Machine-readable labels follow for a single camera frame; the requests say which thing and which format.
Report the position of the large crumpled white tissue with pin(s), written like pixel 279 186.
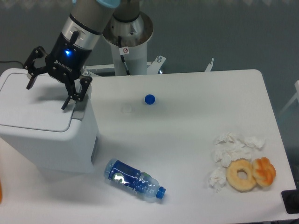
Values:
pixel 229 147

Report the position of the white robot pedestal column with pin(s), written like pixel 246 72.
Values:
pixel 129 43

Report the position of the plain ring donut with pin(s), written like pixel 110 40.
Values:
pixel 239 175

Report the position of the blue labelled plastic bottle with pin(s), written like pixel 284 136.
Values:
pixel 133 181

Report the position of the white furniture at right edge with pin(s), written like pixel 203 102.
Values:
pixel 290 107

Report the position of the small crumpled white tissue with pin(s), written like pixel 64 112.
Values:
pixel 217 179

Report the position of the white metal base frame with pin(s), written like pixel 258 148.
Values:
pixel 154 67

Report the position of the blue bottle cap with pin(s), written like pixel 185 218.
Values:
pixel 149 99

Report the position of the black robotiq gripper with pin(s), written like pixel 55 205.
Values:
pixel 67 63

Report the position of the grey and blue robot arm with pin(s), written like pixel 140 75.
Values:
pixel 82 30

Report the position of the white trash can body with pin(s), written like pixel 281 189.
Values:
pixel 72 150

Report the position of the white trash can lid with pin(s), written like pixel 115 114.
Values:
pixel 37 108

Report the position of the black device at edge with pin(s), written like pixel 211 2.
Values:
pixel 291 201

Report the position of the orange twisted pastry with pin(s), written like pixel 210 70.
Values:
pixel 263 171

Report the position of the orange object at left edge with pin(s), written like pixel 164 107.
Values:
pixel 1 194

